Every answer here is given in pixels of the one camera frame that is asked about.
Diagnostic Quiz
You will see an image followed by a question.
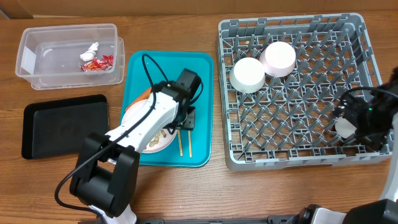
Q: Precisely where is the orange carrot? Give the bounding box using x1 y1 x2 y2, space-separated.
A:
125 88 152 111

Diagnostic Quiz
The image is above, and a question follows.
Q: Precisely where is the white plate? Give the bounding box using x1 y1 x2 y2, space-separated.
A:
121 100 177 154

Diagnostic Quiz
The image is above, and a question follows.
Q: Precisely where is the clear plastic bin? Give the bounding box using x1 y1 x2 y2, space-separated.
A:
15 24 125 90

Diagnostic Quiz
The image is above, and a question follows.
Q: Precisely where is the black base bar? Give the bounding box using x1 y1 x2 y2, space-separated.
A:
137 214 311 224

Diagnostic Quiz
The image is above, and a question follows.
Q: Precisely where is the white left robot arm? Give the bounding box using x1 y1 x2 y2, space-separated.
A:
70 69 203 223

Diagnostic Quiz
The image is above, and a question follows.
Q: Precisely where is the white bowl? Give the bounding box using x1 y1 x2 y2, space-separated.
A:
229 57 265 93

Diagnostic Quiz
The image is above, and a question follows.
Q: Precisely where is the peanut pile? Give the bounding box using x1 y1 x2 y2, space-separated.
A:
148 129 167 147

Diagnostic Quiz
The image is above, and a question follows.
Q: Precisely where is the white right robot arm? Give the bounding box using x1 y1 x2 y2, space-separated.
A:
333 68 397 224

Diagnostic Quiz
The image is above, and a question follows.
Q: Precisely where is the wooden chopstick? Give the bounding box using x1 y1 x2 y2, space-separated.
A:
177 129 183 157
188 130 192 158

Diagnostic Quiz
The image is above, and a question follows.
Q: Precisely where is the grey dishwasher rack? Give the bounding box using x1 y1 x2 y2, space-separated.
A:
217 13 392 171

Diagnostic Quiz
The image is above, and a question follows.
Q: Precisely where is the white cup in rack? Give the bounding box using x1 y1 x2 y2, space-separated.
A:
335 117 357 139

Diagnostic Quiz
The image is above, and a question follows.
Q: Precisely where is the pink bowl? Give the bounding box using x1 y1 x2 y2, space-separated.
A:
259 42 296 77

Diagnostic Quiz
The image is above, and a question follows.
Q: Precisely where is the red snack wrapper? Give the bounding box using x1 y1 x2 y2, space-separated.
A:
80 55 114 72

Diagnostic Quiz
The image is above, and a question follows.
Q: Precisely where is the black plastic tray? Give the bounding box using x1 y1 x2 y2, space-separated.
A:
21 95 109 159

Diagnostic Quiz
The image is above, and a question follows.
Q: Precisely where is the teal serving tray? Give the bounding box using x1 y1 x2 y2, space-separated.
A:
115 50 215 168

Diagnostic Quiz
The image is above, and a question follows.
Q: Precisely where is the white tissue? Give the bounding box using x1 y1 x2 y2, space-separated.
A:
80 42 99 62

